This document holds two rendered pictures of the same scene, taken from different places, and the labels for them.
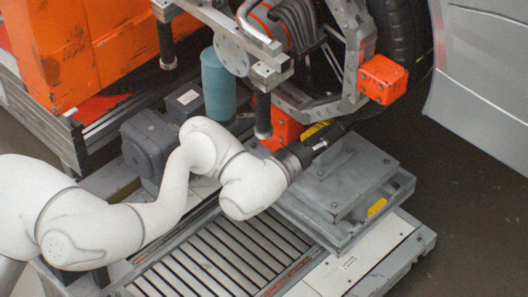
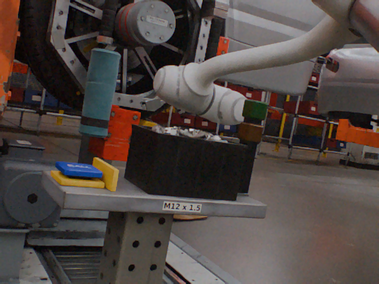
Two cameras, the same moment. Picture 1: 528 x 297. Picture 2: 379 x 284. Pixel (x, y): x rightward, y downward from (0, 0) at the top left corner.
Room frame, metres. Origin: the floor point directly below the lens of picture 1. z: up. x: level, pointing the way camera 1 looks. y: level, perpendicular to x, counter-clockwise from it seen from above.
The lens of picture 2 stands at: (1.05, 1.43, 0.63)
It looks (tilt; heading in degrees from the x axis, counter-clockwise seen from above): 5 degrees down; 284
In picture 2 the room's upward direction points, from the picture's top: 10 degrees clockwise
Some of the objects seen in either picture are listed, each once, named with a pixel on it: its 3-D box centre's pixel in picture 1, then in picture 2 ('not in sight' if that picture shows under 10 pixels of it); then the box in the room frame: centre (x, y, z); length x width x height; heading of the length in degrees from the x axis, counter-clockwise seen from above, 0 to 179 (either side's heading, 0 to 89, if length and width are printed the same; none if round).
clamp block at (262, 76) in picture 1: (272, 70); (214, 10); (1.39, -0.04, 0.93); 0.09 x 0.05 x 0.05; 133
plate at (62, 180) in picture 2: not in sight; (76, 179); (1.43, 0.63, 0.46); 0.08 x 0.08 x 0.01; 43
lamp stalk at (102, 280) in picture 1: (96, 259); (247, 149); (1.16, 0.38, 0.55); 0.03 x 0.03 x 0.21; 43
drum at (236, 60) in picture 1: (261, 33); (143, 24); (1.61, -0.02, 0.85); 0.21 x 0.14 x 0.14; 133
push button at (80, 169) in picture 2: not in sight; (78, 172); (1.43, 0.63, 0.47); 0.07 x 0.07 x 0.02; 43
